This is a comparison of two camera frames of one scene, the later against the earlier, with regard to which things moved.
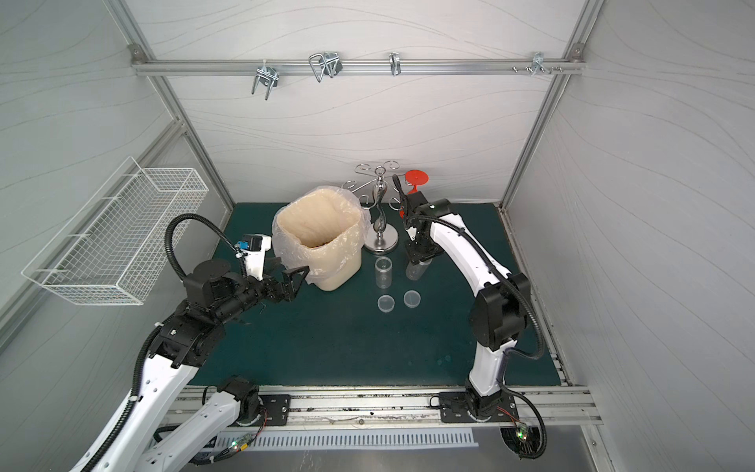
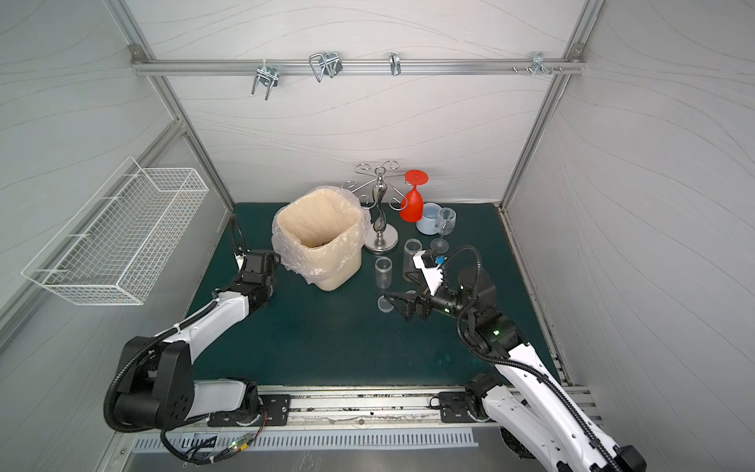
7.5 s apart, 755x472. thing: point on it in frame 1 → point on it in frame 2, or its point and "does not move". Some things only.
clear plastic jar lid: [385, 303] does not move
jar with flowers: [415, 271] does not move
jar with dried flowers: [383, 271] does not move
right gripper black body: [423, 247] → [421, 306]
